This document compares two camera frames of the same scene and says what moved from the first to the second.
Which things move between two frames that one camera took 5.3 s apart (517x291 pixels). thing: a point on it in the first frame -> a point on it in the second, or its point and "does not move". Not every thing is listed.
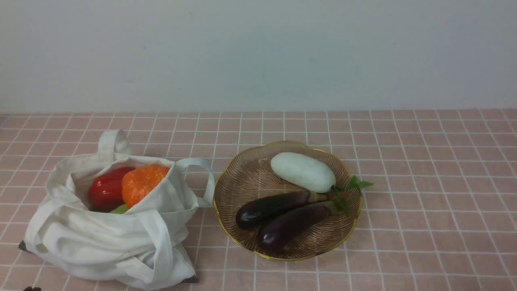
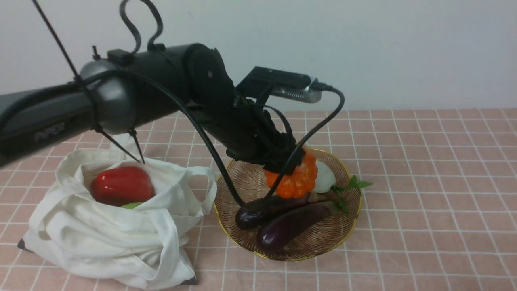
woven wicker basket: [248, 174] does not move
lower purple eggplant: [283, 231] does not move
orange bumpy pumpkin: [137, 182] -> [300, 183]
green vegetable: [121, 209] -> [131, 205]
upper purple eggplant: [255, 214] does not move
